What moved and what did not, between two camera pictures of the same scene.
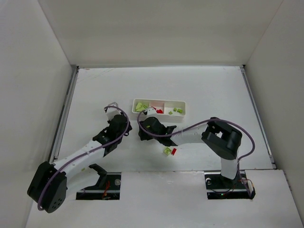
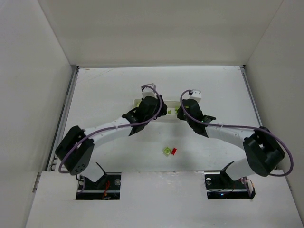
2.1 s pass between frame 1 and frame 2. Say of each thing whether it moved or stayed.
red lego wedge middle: stayed
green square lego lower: stayed
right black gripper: moved
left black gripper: moved
